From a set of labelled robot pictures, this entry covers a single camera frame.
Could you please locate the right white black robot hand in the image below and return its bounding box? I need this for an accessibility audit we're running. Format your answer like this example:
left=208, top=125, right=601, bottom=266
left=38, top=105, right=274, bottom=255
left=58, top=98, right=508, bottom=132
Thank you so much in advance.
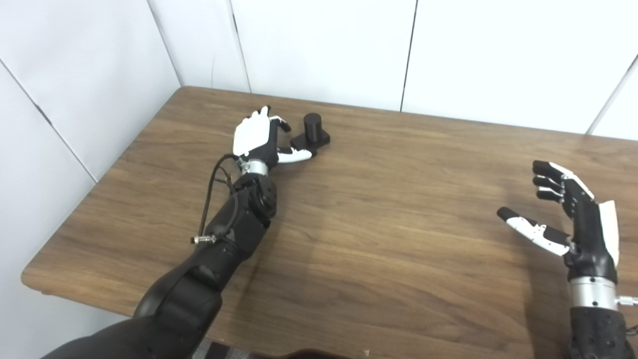
left=497, top=160, right=620, bottom=282

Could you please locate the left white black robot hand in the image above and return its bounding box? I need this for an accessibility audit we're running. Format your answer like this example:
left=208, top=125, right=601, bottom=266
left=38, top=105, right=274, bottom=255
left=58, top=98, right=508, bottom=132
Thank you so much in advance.
left=233, top=105, right=314, bottom=169

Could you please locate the black peg with square base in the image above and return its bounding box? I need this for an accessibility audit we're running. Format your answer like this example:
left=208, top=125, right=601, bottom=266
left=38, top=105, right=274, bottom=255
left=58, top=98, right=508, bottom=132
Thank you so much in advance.
left=290, top=113, right=331, bottom=156

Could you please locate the dark robot torso edge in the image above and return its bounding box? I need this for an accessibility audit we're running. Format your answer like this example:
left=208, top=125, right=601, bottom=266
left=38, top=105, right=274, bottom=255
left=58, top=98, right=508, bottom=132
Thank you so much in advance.
left=192, top=339, right=359, bottom=359

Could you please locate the left thin braided wire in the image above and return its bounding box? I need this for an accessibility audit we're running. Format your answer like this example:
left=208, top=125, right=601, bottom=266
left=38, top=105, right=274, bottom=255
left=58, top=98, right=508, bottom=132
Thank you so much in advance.
left=218, top=169, right=240, bottom=235

